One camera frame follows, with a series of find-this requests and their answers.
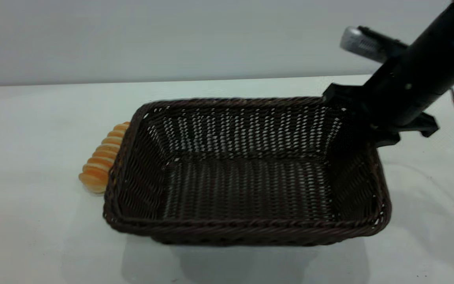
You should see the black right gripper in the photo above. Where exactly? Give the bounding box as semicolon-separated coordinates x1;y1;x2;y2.
322;35;454;148

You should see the dark brown wicker basket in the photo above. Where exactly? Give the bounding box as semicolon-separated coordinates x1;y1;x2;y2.
102;97;392;247

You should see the ridged orange bread roll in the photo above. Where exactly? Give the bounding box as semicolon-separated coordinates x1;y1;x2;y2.
78;121;131;194

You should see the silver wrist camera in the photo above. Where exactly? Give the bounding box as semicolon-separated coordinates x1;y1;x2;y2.
340;26;409;64

